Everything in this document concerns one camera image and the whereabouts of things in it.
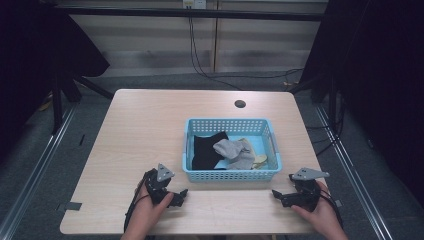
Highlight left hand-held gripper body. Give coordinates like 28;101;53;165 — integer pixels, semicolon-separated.
143;162;176;205

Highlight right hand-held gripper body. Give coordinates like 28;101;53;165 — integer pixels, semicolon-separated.
287;167;331;213

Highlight pale yellow sock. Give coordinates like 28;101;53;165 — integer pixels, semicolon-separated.
237;137;269;170

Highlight blue plastic basket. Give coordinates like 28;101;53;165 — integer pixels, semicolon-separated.
181;117;283;183

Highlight black sock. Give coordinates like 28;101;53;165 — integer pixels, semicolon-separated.
191;131;230;171

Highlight grey sock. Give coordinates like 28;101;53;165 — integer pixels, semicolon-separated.
212;138;256;171

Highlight person's left hand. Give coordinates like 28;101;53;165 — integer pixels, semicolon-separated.
127;184;175;235

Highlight person's right hand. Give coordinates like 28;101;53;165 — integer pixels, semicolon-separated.
291;180;345;236

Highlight grey tape strip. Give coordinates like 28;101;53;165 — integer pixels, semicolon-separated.
55;201;83;213

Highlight black metal stand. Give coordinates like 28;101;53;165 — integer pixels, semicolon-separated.
287;71;339;134
49;73;115;136

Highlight black curtain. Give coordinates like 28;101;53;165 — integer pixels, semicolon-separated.
299;0;424;209
0;0;111;165

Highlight black horizontal bar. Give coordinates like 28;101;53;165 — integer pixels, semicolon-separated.
39;5;330;23

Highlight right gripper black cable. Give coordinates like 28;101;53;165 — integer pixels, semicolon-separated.
316;186;345;231

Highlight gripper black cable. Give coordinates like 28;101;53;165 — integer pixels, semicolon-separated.
316;186;345;231
123;171;152;234

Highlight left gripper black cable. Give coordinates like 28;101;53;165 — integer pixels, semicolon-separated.
123;171;152;234

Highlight aluminium floor rail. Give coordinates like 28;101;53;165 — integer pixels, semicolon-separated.
314;104;396;240
0;102;80;240

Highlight thin black floor cables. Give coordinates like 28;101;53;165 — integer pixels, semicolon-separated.
305;94;346;158

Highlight black wall cable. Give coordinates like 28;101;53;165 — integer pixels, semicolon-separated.
188;7;245;91

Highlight white wall socket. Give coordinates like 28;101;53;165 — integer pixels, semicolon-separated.
181;0;208;10

